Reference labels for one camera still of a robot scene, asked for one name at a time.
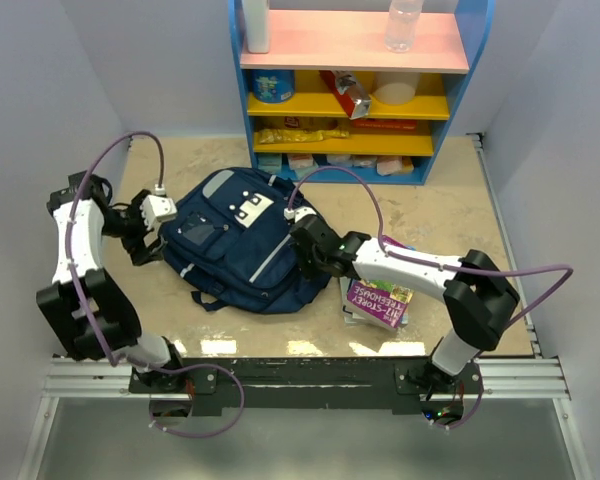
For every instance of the purple Treehouse book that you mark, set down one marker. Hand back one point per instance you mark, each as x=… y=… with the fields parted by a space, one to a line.
x=377 y=302

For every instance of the navy blue backpack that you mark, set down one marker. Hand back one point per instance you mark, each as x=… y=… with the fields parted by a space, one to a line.
x=230 y=241

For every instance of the blue shelf unit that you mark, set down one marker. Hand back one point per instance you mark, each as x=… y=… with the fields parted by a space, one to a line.
x=322 y=96

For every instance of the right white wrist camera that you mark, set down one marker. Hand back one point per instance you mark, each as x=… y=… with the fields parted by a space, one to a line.
x=294 y=215

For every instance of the clear plastic water bottle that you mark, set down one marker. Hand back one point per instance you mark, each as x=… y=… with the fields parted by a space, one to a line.
x=400 y=31

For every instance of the orange pink sponge pack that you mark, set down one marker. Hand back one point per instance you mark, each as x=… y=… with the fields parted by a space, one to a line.
x=394 y=165

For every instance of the yellow snack bag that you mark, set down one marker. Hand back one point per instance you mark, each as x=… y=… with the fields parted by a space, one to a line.
x=274 y=136

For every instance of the white cylinder bottle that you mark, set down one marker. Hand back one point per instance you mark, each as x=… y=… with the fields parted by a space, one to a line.
x=257 y=25

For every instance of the orange flat box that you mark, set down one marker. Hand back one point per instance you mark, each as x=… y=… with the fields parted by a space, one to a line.
x=371 y=125

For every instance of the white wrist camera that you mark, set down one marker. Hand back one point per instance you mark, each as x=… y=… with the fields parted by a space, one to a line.
x=157 y=208
x=294 y=215

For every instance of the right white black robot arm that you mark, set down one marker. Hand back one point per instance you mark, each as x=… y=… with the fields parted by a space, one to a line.
x=479 y=300

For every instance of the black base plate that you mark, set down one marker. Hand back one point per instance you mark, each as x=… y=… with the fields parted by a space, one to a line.
x=402 y=385

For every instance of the blue round can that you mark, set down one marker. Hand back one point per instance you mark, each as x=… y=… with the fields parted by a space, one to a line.
x=273 y=86

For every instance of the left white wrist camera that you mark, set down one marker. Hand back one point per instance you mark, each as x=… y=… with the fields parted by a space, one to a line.
x=157 y=208

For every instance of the stack of books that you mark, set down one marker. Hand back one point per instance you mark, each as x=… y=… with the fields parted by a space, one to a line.
x=352 y=312

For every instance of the aluminium frame rail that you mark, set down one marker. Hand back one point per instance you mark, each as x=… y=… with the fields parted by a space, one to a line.
x=502 y=379

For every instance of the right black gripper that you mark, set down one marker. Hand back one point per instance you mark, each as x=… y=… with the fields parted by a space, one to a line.
x=308 y=270

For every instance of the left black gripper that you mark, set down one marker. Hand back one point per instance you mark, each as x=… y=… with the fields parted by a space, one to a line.
x=140 y=251

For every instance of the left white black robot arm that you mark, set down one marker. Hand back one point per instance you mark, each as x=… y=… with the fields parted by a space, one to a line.
x=88 y=312

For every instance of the green sponge pack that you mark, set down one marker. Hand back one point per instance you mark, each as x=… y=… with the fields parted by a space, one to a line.
x=270 y=162

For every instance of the white plastic tub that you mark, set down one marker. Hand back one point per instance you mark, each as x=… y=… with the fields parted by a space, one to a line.
x=395 y=88

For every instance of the red silver snack box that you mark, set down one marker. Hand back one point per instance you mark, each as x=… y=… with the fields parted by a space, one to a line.
x=348 y=91

